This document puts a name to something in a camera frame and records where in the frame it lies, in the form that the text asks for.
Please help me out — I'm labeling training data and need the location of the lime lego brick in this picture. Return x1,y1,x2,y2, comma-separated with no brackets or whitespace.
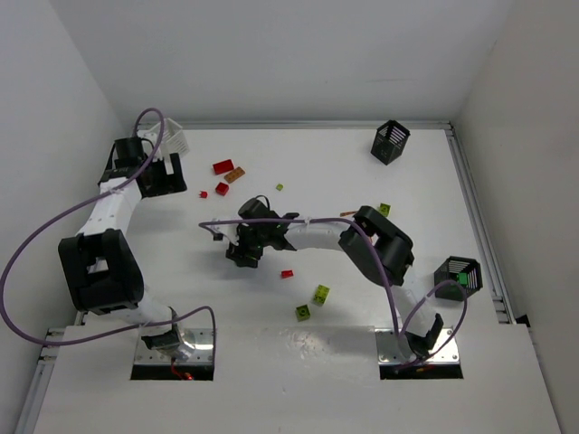
312,285,330,306
295,305,311,322
378,203,391,217

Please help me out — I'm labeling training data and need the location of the lime lego brick front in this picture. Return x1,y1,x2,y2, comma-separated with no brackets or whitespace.
295,305,311,322

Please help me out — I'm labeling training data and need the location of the dark green lego brick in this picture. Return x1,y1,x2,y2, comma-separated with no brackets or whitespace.
457,273,470,286

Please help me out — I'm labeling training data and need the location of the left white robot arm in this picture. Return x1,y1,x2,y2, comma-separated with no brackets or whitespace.
58,137,186,357

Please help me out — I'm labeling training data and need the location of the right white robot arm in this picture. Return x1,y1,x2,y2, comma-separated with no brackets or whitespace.
207,197,443,359

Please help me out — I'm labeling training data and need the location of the white slotted bin back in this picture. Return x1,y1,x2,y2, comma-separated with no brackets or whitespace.
156,118,190,159

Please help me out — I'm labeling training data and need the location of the small red square lego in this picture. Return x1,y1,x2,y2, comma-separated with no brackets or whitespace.
215,183,230,196

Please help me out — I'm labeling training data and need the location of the orange lego plate left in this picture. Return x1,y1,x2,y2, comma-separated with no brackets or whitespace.
223,166,245,184

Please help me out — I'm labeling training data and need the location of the large red lego brick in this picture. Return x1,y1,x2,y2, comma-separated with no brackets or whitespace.
213,159,235,175

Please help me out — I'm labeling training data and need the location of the black slotted bin back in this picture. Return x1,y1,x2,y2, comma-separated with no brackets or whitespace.
371,119,411,165

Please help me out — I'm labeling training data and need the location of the black slotted bin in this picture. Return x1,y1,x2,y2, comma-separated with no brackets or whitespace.
371,119,411,165
433,256,483,301

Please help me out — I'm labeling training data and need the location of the black slotted bin right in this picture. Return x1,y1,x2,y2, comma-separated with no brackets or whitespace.
433,256,483,301

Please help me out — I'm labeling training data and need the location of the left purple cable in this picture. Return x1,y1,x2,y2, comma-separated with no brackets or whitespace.
0,107,215,348

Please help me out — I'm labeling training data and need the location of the purple cable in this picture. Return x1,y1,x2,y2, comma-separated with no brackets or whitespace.
197,217,469,365
0,107,215,348

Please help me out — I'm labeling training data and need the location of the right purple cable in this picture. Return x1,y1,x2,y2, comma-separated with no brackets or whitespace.
197,217,469,365

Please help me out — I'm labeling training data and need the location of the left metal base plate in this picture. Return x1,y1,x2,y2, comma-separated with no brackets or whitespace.
133,328,214,367

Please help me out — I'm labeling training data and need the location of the metal base plate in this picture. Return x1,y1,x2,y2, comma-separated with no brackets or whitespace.
133,328,214,367
375,328,460,367

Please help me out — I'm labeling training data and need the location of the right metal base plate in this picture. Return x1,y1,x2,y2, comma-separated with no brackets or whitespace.
375,328,460,367

